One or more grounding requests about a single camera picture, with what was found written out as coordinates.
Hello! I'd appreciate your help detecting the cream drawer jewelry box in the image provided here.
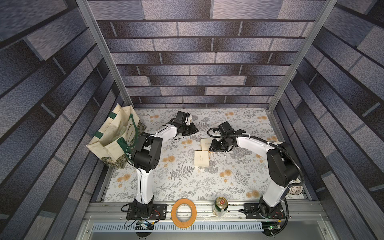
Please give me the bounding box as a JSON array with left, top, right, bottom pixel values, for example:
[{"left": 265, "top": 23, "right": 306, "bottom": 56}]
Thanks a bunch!
[{"left": 194, "top": 151, "right": 209, "bottom": 167}]

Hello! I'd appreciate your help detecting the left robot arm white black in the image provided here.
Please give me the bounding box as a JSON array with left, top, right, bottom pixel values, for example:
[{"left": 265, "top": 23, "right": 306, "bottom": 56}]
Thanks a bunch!
[{"left": 132, "top": 111, "right": 199, "bottom": 215}]

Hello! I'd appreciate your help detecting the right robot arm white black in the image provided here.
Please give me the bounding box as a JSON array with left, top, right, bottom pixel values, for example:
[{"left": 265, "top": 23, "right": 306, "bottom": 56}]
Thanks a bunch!
[{"left": 207, "top": 122, "right": 304, "bottom": 218}]

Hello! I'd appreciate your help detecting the cream jewelry box right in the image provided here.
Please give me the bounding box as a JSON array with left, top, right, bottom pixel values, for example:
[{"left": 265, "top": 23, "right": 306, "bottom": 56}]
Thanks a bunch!
[{"left": 212, "top": 122, "right": 222, "bottom": 127}]

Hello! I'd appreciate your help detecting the cream jewelry box middle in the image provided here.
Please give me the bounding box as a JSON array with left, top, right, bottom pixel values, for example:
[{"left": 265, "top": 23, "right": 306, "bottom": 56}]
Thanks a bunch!
[{"left": 201, "top": 138, "right": 214, "bottom": 151}]

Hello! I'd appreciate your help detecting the green drink can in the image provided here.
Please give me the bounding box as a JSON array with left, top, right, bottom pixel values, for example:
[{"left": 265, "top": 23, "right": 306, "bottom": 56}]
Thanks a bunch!
[{"left": 213, "top": 197, "right": 229, "bottom": 217}]

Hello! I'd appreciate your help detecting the cream green tote bag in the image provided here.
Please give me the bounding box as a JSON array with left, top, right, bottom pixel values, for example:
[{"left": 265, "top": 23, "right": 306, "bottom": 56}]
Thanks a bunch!
[{"left": 87, "top": 104, "right": 146, "bottom": 169}]

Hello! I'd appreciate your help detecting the orange tape roll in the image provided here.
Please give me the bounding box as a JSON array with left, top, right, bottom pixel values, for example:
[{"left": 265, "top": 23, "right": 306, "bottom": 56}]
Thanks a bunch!
[{"left": 171, "top": 198, "right": 197, "bottom": 229}]

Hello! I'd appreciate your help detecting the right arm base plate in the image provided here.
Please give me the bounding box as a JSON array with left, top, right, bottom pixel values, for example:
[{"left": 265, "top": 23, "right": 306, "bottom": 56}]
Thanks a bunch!
[{"left": 244, "top": 203, "right": 286, "bottom": 220}]

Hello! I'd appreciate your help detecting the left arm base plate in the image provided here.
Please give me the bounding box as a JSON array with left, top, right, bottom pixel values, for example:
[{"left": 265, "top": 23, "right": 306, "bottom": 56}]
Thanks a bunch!
[{"left": 125, "top": 203, "right": 168, "bottom": 220}]

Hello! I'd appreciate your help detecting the perforated metal cable tray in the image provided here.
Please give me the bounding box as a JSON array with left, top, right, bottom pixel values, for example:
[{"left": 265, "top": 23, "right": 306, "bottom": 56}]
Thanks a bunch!
[{"left": 92, "top": 222, "right": 264, "bottom": 233}]

